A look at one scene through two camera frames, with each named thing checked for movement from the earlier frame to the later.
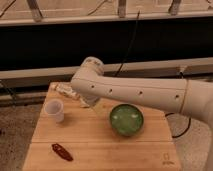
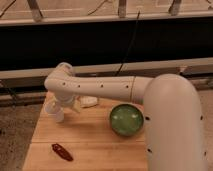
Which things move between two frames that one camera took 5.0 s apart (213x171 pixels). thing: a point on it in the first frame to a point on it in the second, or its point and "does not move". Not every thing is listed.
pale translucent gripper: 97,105 to 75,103
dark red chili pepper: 62,152 does not move
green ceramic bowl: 127,119 does not move
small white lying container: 82,103 does not move
